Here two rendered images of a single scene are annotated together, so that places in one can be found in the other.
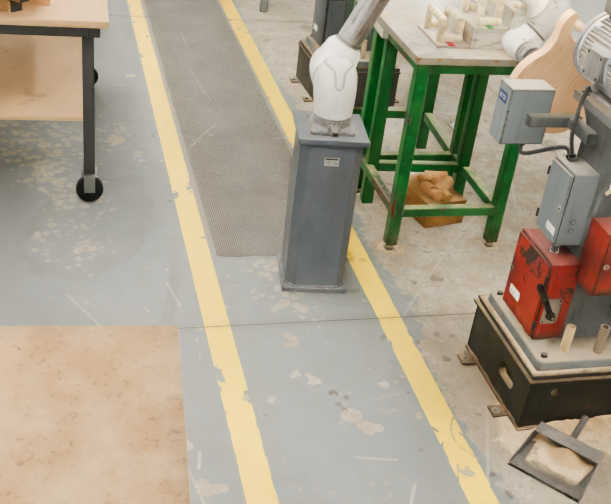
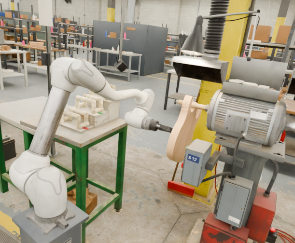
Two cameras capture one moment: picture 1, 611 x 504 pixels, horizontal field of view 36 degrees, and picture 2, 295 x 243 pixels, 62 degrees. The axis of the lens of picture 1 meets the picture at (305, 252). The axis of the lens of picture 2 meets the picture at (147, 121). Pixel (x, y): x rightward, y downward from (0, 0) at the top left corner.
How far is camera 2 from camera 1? 247 cm
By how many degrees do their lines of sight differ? 42
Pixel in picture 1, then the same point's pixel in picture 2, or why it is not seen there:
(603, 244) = (270, 217)
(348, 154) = (76, 231)
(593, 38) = (221, 108)
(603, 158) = (253, 171)
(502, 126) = (198, 177)
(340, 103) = (62, 201)
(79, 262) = not seen: outside the picture
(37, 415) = not seen: outside the picture
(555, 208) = (236, 209)
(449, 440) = not seen: outside the picture
